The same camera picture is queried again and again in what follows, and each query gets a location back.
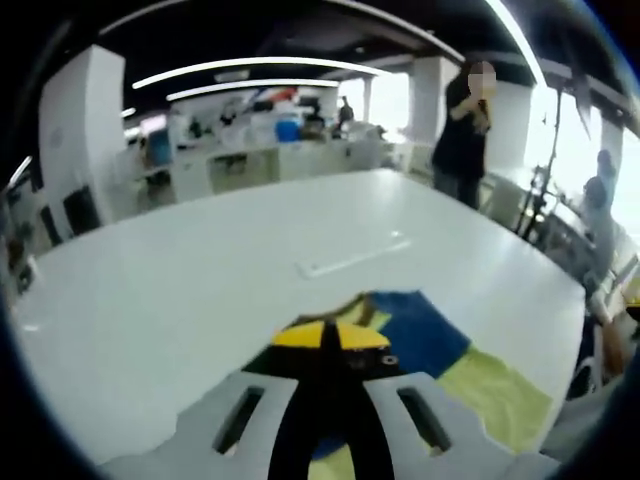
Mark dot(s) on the white office desk row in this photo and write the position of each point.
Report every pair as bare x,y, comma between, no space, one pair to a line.
192,172

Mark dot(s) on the grey curved ceiling rail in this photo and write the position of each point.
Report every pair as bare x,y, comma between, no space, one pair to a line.
280,7

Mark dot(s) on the yellow blue grey garment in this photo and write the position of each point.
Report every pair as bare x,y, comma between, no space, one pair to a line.
435,340

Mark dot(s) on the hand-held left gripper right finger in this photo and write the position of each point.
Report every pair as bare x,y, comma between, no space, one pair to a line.
382,397

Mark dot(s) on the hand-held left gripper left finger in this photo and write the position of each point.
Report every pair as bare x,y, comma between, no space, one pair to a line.
277,400

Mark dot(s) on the black chair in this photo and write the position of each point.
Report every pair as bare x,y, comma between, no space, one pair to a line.
82,210

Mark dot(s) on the blue crate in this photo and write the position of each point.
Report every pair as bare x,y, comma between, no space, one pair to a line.
289,131

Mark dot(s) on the operator in white shirt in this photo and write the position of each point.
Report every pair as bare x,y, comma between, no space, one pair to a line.
590,440

